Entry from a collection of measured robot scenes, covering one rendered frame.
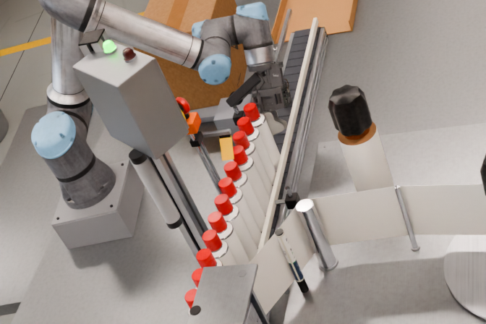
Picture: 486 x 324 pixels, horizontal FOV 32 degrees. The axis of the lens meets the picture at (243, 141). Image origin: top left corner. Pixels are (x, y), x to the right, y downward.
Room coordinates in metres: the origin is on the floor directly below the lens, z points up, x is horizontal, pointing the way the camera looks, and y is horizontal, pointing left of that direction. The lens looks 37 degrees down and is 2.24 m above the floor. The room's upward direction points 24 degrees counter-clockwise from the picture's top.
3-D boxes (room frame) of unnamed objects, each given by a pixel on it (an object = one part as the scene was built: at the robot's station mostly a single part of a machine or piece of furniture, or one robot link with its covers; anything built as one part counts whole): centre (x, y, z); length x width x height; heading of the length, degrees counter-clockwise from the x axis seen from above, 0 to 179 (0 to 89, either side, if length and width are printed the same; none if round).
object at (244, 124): (1.64, -0.02, 0.98); 0.05 x 0.05 x 0.20
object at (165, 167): (1.53, 0.19, 1.16); 0.04 x 0.04 x 0.67; 63
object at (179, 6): (2.25, 0.01, 0.99); 0.30 x 0.24 x 0.27; 157
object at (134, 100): (1.44, 0.17, 1.38); 0.17 x 0.10 x 0.19; 28
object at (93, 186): (1.85, 0.43, 0.98); 0.15 x 0.15 x 0.10
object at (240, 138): (1.59, 0.00, 0.98); 0.05 x 0.05 x 0.20
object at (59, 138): (1.85, 0.43, 1.10); 0.13 x 0.12 x 0.14; 166
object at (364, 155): (1.44, -0.24, 1.03); 0.09 x 0.09 x 0.30
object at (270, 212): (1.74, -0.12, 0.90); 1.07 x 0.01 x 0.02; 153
